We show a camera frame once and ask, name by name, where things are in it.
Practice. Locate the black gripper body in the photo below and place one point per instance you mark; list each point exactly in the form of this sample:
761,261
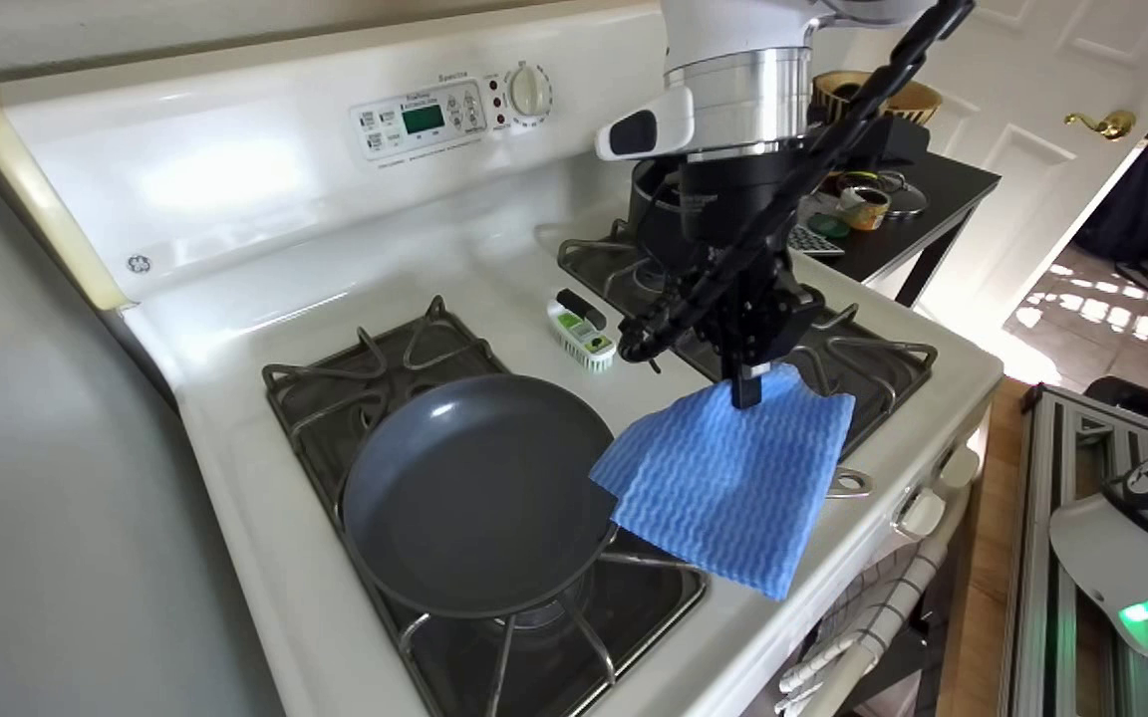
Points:
776,319

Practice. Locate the blue towel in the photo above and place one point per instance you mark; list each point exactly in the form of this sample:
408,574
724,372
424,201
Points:
720,492

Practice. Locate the grey blue frying pan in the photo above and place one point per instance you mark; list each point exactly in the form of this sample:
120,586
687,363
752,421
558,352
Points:
469,492

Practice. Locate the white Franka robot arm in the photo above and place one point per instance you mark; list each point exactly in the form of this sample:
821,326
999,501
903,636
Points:
739,95

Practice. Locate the white striped kitchen towel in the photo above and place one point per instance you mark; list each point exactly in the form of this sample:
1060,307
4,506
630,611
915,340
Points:
868,623

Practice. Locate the black stove grate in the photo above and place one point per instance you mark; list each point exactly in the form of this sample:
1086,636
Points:
469,348
868,363

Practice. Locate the green white small container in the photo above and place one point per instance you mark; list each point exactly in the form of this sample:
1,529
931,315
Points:
579,326

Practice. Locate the black side table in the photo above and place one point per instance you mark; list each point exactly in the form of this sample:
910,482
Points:
945,180

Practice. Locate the woven brown basket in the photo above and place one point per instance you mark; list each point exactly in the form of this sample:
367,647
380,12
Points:
915,103

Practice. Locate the robot stand with wooden edge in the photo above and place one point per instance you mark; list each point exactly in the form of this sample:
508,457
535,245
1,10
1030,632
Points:
985,570

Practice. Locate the white panel door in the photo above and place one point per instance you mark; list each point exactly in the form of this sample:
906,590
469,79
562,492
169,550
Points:
1026,83

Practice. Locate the dark bag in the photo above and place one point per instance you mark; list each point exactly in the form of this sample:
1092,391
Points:
1135,214

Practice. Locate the white gas stove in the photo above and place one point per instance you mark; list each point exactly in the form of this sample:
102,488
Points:
267,174

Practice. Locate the pale grey refrigerator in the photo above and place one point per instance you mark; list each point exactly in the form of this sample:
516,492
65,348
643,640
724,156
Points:
41,465

